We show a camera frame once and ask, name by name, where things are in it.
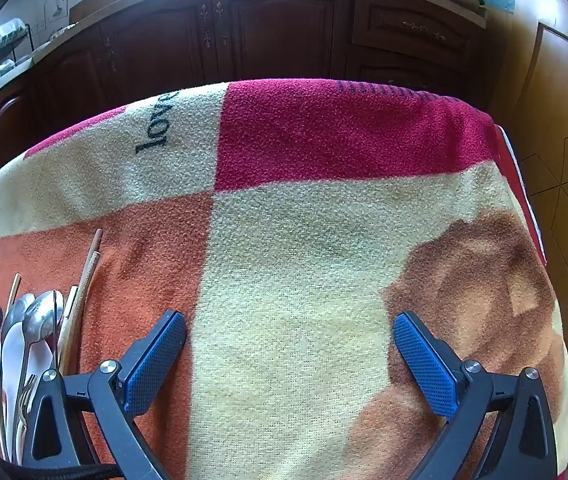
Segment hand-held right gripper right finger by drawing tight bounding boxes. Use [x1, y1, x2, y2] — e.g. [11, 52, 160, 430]
[393, 311, 560, 480]

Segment wooden spoon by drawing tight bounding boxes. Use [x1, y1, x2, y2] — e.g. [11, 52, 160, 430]
[58, 252, 100, 378]

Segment wooden cutting board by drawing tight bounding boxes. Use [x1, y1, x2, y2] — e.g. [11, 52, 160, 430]
[68, 0, 121, 25]

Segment brown wooden kitchen cabinets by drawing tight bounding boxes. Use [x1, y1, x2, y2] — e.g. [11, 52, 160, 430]
[0, 0, 490, 191]

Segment yellow wooden door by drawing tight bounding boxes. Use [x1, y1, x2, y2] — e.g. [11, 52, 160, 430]
[489, 0, 568, 356]

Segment metal fork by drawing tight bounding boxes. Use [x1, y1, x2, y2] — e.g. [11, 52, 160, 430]
[14, 373, 40, 461]

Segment wooden chopstick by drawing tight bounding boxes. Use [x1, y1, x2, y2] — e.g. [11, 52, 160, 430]
[0, 272, 21, 461]
[80, 229, 104, 293]

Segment printed checked blanket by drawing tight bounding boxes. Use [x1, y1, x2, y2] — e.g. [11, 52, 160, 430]
[0, 77, 568, 480]

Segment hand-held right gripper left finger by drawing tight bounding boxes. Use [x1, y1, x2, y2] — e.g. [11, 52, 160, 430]
[23, 310, 187, 480]

